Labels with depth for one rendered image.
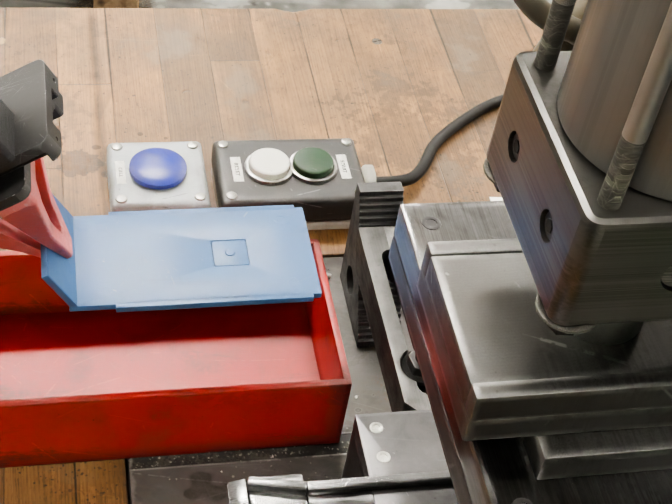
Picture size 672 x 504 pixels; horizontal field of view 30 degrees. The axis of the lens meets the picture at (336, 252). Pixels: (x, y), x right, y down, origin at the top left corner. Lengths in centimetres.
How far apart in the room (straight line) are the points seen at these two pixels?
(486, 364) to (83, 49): 64
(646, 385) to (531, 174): 10
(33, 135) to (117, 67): 41
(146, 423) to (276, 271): 12
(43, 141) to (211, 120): 38
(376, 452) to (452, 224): 16
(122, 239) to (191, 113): 28
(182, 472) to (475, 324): 32
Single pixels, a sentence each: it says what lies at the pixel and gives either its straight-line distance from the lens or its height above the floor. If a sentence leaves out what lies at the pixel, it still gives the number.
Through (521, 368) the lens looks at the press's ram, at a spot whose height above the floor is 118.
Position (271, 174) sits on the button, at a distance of 89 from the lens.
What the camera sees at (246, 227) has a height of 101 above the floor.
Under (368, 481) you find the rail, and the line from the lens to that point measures 66.
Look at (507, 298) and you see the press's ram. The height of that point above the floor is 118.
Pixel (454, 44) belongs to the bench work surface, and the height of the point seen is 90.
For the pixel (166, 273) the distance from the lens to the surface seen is 71.
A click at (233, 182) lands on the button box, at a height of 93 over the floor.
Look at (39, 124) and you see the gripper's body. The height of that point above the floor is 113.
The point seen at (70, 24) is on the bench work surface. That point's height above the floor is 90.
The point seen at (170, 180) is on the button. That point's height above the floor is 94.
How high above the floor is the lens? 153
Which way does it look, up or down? 45 degrees down
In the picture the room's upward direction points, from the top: 10 degrees clockwise
